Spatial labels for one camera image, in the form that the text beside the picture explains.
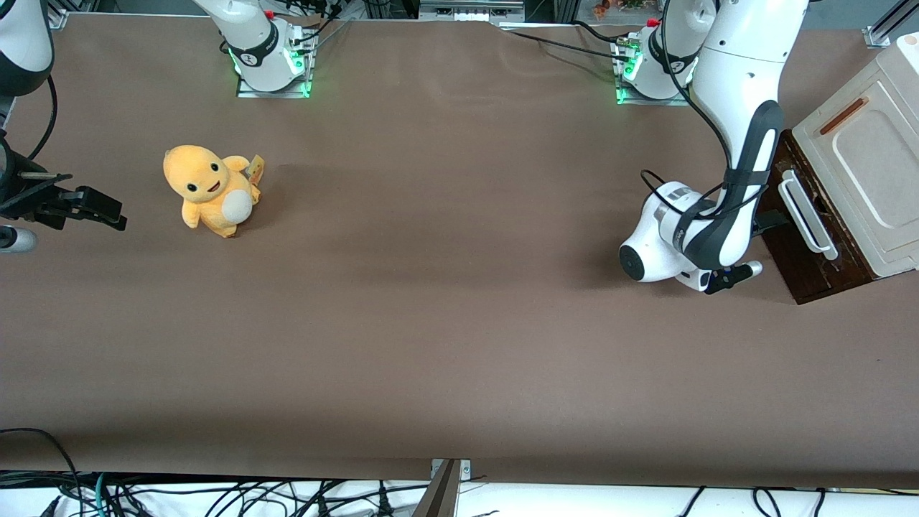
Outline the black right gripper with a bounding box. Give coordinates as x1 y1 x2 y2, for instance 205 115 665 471
0 172 128 232

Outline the wooden drawer with white handle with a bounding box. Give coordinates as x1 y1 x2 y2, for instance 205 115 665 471
761 133 866 284

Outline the white cabinet with drawer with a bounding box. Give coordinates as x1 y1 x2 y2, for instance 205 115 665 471
792 32 919 281

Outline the yellow plush toy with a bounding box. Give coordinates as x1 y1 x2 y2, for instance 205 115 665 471
162 144 266 239

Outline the white power strip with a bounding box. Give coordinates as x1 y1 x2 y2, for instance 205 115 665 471
419 0 526 22

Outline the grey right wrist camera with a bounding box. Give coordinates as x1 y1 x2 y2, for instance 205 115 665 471
0 226 37 253

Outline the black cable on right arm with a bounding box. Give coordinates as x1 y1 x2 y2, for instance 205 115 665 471
27 74 58 162

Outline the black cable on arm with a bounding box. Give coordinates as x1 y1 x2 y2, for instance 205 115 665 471
640 0 740 218
27 74 58 162

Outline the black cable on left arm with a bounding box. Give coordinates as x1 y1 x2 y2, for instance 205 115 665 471
640 0 740 218

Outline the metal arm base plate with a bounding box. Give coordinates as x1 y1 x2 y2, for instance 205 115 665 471
235 43 314 99
615 36 694 107

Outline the black looped cable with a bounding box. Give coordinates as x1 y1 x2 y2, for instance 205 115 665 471
0 428 81 517

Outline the short black table cable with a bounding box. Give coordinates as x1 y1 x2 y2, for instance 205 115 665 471
571 19 624 45

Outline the long black table cable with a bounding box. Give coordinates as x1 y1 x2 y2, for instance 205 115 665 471
501 26 627 62

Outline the black cable bundle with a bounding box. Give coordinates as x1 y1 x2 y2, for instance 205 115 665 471
287 0 345 47

